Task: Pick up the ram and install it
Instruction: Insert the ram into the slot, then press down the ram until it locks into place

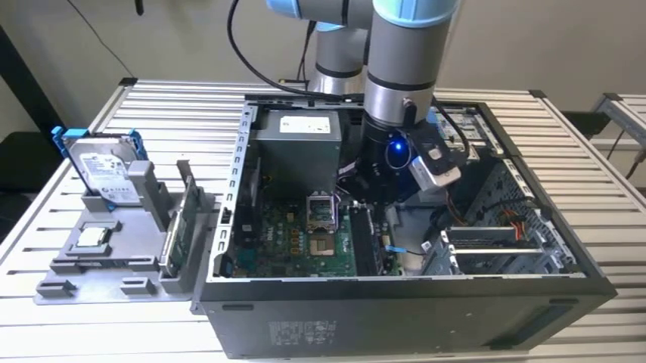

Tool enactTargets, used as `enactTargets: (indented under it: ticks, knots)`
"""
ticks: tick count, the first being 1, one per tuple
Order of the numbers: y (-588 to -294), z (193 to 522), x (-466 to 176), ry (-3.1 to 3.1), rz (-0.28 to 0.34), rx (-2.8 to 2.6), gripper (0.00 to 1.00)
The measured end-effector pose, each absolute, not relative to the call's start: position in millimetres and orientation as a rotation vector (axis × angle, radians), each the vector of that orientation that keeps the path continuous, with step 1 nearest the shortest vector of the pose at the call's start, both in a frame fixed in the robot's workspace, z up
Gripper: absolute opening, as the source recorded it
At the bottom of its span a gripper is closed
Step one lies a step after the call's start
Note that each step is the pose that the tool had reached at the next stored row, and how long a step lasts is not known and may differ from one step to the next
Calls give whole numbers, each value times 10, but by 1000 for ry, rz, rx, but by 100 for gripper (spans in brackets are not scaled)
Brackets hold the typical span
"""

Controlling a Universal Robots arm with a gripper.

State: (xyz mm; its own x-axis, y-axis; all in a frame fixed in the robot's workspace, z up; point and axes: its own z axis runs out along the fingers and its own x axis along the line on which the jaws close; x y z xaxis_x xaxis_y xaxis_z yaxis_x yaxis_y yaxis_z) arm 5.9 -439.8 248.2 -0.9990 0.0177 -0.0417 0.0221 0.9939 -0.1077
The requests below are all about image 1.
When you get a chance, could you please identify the metal socket cover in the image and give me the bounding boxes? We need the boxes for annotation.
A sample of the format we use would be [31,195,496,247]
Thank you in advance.
[306,194,338,232]

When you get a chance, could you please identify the grey power supply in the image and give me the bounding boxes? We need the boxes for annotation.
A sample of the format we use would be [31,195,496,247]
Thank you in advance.
[249,109,364,197]

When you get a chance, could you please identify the CPU socket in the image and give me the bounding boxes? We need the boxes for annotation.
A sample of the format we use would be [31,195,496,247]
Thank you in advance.
[308,231,338,257]

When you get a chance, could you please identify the green motherboard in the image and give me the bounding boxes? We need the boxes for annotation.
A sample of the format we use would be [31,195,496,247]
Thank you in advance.
[229,166,404,279]

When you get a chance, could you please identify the grey disk bay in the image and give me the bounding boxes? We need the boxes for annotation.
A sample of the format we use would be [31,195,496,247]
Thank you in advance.
[439,225,551,276]

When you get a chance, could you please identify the black PC case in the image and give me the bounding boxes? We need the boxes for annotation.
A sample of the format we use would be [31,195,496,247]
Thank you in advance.
[189,93,618,360]

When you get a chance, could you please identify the black box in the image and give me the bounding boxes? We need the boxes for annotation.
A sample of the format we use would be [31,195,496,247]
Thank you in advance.
[560,110,610,138]

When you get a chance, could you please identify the green graphics card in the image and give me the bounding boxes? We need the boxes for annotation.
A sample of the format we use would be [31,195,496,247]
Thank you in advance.
[160,160,201,279]

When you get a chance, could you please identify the metal slat side table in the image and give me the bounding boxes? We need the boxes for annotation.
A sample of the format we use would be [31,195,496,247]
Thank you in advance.
[587,92,646,152]

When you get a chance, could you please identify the grey parts rack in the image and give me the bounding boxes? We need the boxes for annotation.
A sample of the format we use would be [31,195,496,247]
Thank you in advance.
[32,160,223,308]

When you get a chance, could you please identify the hard disk in blue carrier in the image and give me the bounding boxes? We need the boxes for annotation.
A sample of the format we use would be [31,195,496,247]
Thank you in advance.
[48,127,148,213]

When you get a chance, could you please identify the silver CPU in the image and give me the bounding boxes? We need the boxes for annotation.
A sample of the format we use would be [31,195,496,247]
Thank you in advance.
[75,229,109,250]

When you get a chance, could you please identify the black chair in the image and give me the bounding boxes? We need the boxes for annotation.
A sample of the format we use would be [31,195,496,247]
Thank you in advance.
[0,130,65,194]

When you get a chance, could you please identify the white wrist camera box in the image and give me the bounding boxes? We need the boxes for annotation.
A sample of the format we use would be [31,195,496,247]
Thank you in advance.
[407,145,464,189]

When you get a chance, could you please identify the blue tab data cable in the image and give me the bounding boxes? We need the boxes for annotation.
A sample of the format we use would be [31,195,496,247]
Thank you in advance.
[383,244,438,256]

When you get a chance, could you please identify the orange red wire bundle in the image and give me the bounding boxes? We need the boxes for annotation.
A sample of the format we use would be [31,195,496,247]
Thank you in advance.
[496,209,528,242]

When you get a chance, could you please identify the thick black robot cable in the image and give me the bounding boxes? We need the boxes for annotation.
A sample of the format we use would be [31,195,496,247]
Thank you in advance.
[225,0,366,103]

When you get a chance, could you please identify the thin black wall cable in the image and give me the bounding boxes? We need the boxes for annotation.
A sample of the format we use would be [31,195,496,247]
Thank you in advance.
[64,0,136,79]

